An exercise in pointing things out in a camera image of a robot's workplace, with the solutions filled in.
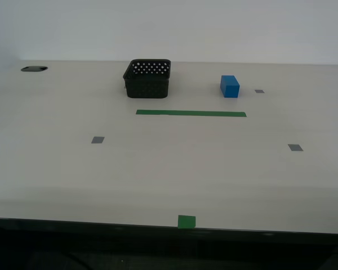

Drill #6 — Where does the black oval cable grommet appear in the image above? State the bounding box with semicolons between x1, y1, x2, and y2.
20;66;48;73

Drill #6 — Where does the small green tape square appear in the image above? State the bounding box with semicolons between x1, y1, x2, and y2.
177;215;197;229

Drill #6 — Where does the blue rectangular block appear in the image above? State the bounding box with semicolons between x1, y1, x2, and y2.
220;75;241;98

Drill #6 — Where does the black perforated plastic basket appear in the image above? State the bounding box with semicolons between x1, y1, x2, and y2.
122;58;172;99

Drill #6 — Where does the long green tape strip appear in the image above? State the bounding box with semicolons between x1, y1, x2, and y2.
135;109;247;118

